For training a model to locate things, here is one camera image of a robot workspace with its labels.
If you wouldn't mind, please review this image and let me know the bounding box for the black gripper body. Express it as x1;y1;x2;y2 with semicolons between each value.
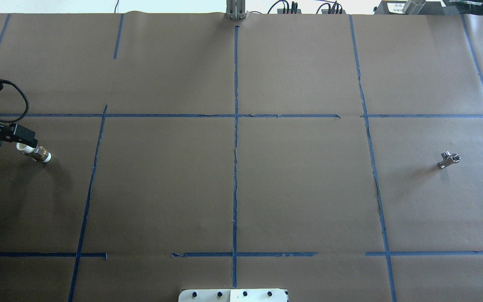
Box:
0;123;38;148

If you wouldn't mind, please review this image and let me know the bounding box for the white PPR brass valve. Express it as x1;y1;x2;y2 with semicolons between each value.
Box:
16;143;52;163

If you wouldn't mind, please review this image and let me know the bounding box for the chrome tee pipe fitting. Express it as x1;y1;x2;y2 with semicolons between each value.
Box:
437;151;460;169

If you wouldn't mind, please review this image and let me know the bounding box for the black power strip left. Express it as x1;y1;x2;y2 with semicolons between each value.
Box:
273;0;302;15

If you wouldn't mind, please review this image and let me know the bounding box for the brown paper table cover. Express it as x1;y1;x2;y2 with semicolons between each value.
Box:
0;11;483;302

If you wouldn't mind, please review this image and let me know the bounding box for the black box with metal cylinder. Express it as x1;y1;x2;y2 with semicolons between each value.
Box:
373;0;445;16

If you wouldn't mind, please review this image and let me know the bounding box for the aluminium frame post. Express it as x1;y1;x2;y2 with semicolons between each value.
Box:
226;0;247;20

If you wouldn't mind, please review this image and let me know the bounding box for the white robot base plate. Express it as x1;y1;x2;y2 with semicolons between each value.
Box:
178;288;289;302

